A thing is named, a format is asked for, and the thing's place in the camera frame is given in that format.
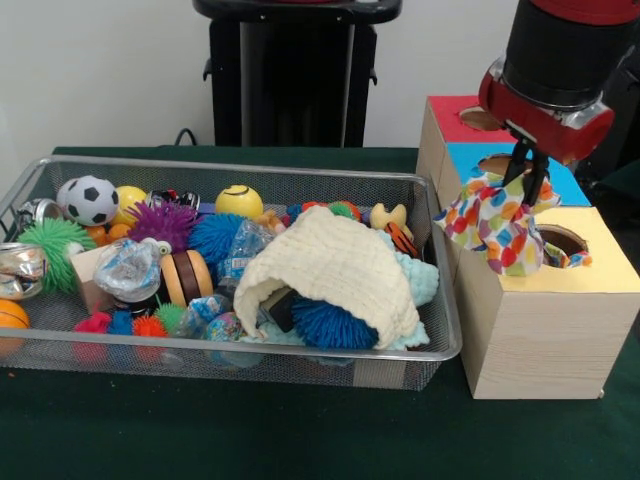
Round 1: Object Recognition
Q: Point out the wooden box with three holes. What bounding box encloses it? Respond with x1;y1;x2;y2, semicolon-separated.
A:
417;94;640;400

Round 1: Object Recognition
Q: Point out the light blue cloth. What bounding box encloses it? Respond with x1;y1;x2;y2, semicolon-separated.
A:
237;232;441;364

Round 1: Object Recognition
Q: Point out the shallow silver mesh bin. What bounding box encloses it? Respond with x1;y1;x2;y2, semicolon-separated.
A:
0;154;461;392

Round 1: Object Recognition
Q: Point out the yellow smiley ball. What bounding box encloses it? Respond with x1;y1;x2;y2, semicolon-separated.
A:
214;183;265;219

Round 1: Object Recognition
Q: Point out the green spiky ball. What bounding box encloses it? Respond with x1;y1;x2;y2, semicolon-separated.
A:
17;217;96;295

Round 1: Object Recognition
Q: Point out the polka dot cloth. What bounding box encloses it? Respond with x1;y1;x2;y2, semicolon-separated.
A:
432;169;562;277

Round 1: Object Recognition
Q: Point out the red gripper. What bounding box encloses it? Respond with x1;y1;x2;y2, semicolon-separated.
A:
478;67;616;206

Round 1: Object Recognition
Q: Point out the cream yellow cloth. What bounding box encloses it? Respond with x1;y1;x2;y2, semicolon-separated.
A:
232;205;421;350

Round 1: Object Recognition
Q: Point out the purple spiky monster toy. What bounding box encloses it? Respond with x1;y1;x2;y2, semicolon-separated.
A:
127;199;199;254

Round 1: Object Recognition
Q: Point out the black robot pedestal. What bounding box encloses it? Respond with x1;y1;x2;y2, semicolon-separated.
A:
192;0;404;148

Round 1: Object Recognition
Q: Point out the black and white soccer ball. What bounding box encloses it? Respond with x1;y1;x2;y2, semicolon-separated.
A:
64;174;120;226

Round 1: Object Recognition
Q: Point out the dark green side table cloth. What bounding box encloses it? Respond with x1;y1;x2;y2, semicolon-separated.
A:
592;158;640;221

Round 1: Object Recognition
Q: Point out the colourful knotted cloth toy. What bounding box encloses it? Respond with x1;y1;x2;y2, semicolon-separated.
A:
539;239;594;270

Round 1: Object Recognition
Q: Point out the large blue spiky ball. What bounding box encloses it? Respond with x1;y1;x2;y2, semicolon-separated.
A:
188;213;251;266

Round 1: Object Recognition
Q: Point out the wooden burger toy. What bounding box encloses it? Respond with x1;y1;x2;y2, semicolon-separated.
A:
159;249;215;307

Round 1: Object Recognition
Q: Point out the dark blue fuzzy ball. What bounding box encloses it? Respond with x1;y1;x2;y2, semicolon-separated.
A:
290;297;379;350

